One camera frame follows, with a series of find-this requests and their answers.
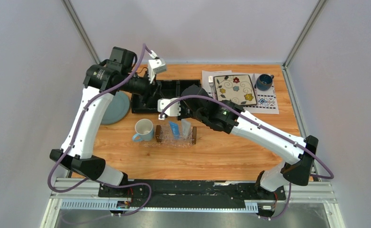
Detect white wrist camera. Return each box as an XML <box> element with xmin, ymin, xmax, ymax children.
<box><xmin>147</xmin><ymin>50</ymin><xmax>167</xmax><ymax>85</ymax></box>
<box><xmin>157</xmin><ymin>98</ymin><xmax>181</xmax><ymax>120</ymax></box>

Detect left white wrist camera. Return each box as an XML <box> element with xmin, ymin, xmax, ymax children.
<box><xmin>147</xmin><ymin>50</ymin><xmax>167</xmax><ymax>85</ymax></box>

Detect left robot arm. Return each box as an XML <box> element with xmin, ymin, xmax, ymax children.
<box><xmin>49</xmin><ymin>45</ymin><xmax>167</xmax><ymax>197</ymax></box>

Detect aluminium frame rail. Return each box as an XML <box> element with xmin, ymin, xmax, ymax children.
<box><xmin>40</xmin><ymin>178</ymin><xmax>344</xmax><ymax>228</ymax></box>

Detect black compartment organizer box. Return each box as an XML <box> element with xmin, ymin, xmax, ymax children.
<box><xmin>131</xmin><ymin>79</ymin><xmax>201</xmax><ymax>114</ymax></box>

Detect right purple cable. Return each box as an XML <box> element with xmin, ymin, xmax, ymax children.
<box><xmin>159</xmin><ymin>95</ymin><xmax>335</xmax><ymax>220</ymax></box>

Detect patterned white placemat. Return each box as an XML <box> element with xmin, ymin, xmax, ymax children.
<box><xmin>201</xmin><ymin>70</ymin><xmax>279</xmax><ymax>114</ymax></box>

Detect blue toothpaste tube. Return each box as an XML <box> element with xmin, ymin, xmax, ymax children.
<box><xmin>169</xmin><ymin>121</ymin><xmax>181</xmax><ymax>140</ymax></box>

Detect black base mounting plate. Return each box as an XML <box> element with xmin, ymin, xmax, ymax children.
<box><xmin>98</xmin><ymin>179</ymin><xmax>287</xmax><ymax>217</ymax></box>

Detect grey blue round plate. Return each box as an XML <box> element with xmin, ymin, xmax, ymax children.
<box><xmin>101</xmin><ymin>92</ymin><xmax>130</xmax><ymax>125</ymax></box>

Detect dark blue mug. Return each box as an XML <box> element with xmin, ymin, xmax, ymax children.
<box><xmin>256</xmin><ymin>74</ymin><xmax>274</xmax><ymax>91</ymax></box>

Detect knife beside plate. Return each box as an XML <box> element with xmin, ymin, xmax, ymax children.
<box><xmin>251</xmin><ymin>74</ymin><xmax>257</xmax><ymax>93</ymax></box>

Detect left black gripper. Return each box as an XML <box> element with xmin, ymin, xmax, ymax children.
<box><xmin>118</xmin><ymin>68</ymin><xmax>163</xmax><ymax>109</ymax></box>

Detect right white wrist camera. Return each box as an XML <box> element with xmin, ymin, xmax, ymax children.
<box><xmin>157</xmin><ymin>98</ymin><xmax>181</xmax><ymax>120</ymax></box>

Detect clear glass tray wooden handles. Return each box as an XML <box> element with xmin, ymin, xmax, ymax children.
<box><xmin>142</xmin><ymin>124</ymin><xmax>197</xmax><ymax>148</ymax></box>

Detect grey white toothpaste tube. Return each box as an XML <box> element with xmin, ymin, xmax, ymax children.
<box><xmin>181</xmin><ymin>119</ymin><xmax>191</xmax><ymax>139</ymax></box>

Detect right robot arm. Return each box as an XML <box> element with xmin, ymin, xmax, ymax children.
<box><xmin>181</xmin><ymin>85</ymin><xmax>319</xmax><ymax>199</ymax></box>

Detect light blue mug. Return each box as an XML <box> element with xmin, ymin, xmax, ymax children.
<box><xmin>132</xmin><ymin>119</ymin><xmax>154</xmax><ymax>142</ymax></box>

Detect square floral plate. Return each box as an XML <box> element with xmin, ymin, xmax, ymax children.
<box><xmin>213</xmin><ymin>74</ymin><xmax>257</xmax><ymax>106</ymax></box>

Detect pink handled fork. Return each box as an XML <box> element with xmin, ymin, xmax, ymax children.
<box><xmin>208</xmin><ymin>76</ymin><xmax>217</xmax><ymax>99</ymax></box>

